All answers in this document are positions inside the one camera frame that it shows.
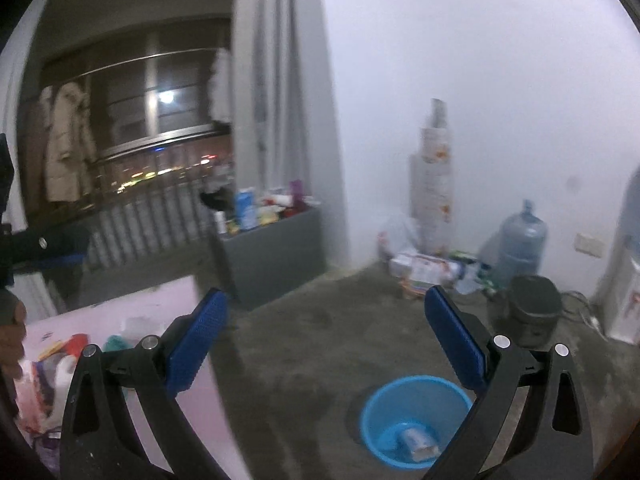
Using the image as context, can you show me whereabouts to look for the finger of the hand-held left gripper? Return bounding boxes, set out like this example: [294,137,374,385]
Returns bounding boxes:
[7,225,92,274]

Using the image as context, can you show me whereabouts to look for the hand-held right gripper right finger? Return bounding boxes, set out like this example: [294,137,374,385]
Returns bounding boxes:
[422,285,593,480]

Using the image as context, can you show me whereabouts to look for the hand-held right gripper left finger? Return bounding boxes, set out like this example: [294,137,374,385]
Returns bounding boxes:
[59,288,232,480]

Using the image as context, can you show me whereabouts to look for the blue plastic bucket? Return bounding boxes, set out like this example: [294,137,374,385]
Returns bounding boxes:
[360,375,474,471]

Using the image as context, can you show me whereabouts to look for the purple snack bag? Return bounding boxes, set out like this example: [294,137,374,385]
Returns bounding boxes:
[20,410,66,478]

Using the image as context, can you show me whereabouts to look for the grey trash bin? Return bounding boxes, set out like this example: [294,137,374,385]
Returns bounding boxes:
[212,206,327,311]

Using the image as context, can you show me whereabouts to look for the person's left hand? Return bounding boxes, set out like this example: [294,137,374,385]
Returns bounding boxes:
[0,304,27,382]

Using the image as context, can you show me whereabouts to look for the pile of litter bags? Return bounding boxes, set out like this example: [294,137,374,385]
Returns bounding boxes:
[389,249,501,302]

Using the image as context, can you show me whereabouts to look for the beige hanging coat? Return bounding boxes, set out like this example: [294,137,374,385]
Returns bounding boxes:
[37,81,98,204]

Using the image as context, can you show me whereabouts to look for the teal wrapper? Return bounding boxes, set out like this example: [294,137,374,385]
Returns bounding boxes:
[102,335,136,354]

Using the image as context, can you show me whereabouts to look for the black rice cooker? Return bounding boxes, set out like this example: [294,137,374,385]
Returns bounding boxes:
[505,275,563,348]

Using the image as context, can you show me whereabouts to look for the balcony railing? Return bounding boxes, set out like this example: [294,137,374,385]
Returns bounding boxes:
[60,177,236,273]

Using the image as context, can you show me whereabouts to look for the red snack packet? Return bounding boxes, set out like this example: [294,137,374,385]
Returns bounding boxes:
[39,333,91,363]

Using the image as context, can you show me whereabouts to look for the crumpled packet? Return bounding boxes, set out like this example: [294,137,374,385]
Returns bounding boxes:
[397,425,441,462]

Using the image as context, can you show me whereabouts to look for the blue water jug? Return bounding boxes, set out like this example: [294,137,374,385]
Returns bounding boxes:
[495,200,549,291]

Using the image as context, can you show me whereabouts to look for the white plastic bag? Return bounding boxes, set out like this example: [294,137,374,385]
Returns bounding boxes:
[377,212,423,263]

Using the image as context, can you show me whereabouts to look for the blue and white bottle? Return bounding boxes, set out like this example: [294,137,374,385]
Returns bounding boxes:
[235,187,258,232]

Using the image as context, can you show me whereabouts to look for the rolled white posters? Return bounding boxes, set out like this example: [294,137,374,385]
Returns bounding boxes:
[410,98,453,256]

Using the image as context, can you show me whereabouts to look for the white water dispenser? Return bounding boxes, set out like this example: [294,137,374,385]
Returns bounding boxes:
[597,165,640,346]

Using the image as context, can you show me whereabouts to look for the white power cable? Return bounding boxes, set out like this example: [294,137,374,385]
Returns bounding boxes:
[560,290,608,341]

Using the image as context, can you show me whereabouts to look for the wall socket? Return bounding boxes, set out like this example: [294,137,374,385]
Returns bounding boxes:
[574,232,607,259]

